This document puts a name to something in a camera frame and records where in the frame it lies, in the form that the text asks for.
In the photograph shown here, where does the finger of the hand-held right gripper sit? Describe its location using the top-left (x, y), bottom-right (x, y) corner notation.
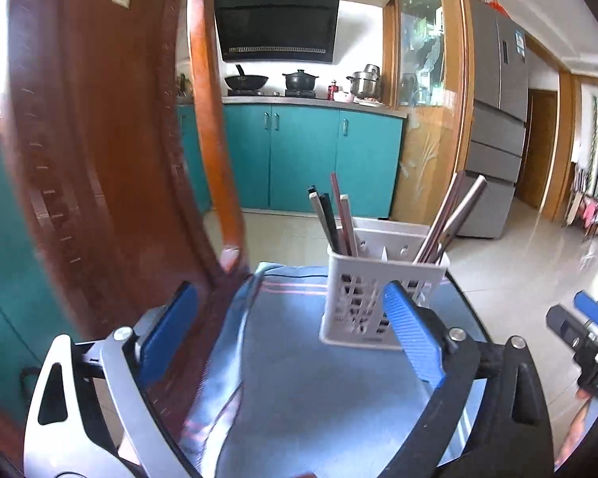
top-left (545, 305), bottom-right (598, 355)
top-left (573, 291), bottom-right (598, 343)

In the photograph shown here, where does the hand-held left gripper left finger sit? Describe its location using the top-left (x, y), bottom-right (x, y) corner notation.
top-left (22, 281), bottom-right (200, 478)

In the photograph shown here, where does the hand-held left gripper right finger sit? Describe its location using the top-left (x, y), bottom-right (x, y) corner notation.
top-left (374, 281), bottom-right (553, 478)

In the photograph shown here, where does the white plastic utensil basket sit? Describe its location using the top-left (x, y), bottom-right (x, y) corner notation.
top-left (319, 216), bottom-right (452, 348)

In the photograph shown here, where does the dark brown chopstick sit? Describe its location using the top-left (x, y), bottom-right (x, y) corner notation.
top-left (413, 170), bottom-right (466, 264)

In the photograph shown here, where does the black chopstick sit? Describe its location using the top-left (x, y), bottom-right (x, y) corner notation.
top-left (307, 184), bottom-right (342, 256)
top-left (320, 193), bottom-right (347, 255)

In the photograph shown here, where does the person's right hand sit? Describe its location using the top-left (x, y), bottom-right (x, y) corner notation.
top-left (555, 398), bottom-right (596, 469)

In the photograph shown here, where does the clothes drying rack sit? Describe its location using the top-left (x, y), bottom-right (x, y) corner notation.
top-left (565, 162), bottom-right (598, 245)

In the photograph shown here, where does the blue striped towel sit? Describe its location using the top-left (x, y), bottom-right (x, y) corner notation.
top-left (182, 261), bottom-right (474, 478)

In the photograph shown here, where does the brown wooden door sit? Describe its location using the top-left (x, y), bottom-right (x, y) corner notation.
top-left (515, 88), bottom-right (561, 210)

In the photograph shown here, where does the carved wooden chair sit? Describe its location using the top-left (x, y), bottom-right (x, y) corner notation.
top-left (0, 0), bottom-right (252, 478)

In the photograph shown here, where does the grey refrigerator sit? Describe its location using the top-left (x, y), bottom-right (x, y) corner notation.
top-left (453, 0), bottom-right (529, 240)

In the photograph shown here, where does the grey kitchen countertop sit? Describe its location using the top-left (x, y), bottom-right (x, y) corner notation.
top-left (177, 96), bottom-right (409, 120)

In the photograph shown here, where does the stainless steel pot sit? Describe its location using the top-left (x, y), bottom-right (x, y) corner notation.
top-left (346, 64), bottom-right (384, 98)

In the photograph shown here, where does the black gas hob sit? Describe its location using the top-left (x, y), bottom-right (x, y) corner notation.
top-left (226, 88), bottom-right (317, 98)

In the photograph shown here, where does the black wok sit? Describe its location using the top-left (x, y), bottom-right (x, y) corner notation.
top-left (224, 64), bottom-right (270, 91)

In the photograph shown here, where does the wood-framed glass sliding door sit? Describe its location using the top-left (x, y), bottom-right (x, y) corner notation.
top-left (383, 0), bottom-right (472, 225)

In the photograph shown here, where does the black casserole pot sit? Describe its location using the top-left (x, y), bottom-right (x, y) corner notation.
top-left (282, 70), bottom-right (320, 93)

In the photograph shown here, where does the black range hood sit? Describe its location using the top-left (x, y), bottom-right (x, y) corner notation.
top-left (214, 0), bottom-right (340, 65)

